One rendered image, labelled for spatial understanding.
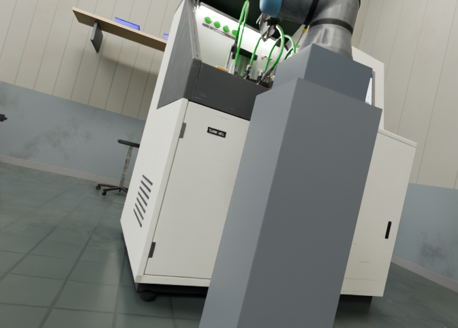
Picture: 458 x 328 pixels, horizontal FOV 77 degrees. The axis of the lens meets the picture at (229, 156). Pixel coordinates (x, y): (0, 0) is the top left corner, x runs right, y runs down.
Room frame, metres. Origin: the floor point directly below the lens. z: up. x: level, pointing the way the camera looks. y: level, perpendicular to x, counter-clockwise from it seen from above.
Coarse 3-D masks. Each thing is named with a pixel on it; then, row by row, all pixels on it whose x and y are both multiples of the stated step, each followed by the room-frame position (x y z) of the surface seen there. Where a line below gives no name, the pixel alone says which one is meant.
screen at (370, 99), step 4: (372, 72) 1.92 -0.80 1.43; (372, 76) 1.92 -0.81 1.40; (372, 80) 1.91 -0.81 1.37; (372, 84) 1.91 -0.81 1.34; (372, 88) 1.90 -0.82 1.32; (368, 92) 1.87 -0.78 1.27; (372, 92) 1.89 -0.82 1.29; (368, 96) 1.87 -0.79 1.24; (372, 96) 1.89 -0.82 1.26; (368, 100) 1.86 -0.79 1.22; (372, 100) 1.88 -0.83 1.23; (372, 104) 1.88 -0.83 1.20
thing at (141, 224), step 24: (168, 120) 1.24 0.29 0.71; (168, 144) 1.13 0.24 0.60; (144, 168) 1.50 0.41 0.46; (168, 168) 1.11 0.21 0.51; (144, 192) 1.33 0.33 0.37; (144, 216) 1.22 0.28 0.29; (144, 240) 1.12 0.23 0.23; (144, 264) 1.11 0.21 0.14; (144, 288) 1.19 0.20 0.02; (168, 288) 1.23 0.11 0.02; (192, 288) 1.28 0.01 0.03
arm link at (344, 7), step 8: (320, 0) 0.71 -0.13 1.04; (328, 0) 0.71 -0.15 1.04; (336, 0) 0.71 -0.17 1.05; (344, 0) 0.71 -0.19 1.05; (352, 0) 0.72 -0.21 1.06; (360, 0) 0.73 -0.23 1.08; (312, 8) 0.73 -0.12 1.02; (320, 8) 0.72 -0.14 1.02; (328, 8) 0.72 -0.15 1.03; (336, 8) 0.71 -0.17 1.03; (344, 8) 0.71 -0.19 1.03; (352, 8) 0.72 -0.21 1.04; (312, 16) 0.74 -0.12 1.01; (320, 16) 0.73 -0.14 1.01; (328, 16) 0.72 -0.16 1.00; (336, 16) 0.71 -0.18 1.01; (344, 16) 0.71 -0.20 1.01; (352, 16) 0.72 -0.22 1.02; (304, 24) 0.78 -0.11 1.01; (352, 24) 0.73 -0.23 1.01
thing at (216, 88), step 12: (204, 72) 1.13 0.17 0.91; (216, 72) 1.15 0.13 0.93; (228, 72) 1.17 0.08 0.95; (204, 84) 1.13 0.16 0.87; (216, 84) 1.15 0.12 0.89; (228, 84) 1.17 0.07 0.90; (240, 84) 1.19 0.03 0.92; (252, 84) 1.22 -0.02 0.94; (204, 96) 1.14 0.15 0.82; (216, 96) 1.16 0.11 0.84; (228, 96) 1.18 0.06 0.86; (240, 96) 1.20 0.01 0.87; (252, 96) 1.22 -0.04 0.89; (216, 108) 1.16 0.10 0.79; (228, 108) 1.18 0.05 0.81; (240, 108) 1.21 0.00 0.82; (252, 108) 1.23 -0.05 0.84
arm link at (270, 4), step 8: (264, 0) 0.74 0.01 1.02; (272, 0) 0.73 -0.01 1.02; (280, 0) 0.72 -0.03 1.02; (288, 0) 0.72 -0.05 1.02; (296, 0) 0.72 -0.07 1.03; (304, 0) 0.72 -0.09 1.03; (312, 0) 0.72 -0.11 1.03; (264, 8) 0.76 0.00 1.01; (272, 8) 0.75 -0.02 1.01; (280, 8) 0.74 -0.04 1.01; (288, 8) 0.74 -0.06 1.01; (296, 8) 0.73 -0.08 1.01; (304, 8) 0.73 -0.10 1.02; (272, 16) 0.79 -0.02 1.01; (280, 16) 0.77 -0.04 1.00; (288, 16) 0.76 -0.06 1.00; (296, 16) 0.75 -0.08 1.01; (304, 16) 0.75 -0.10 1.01
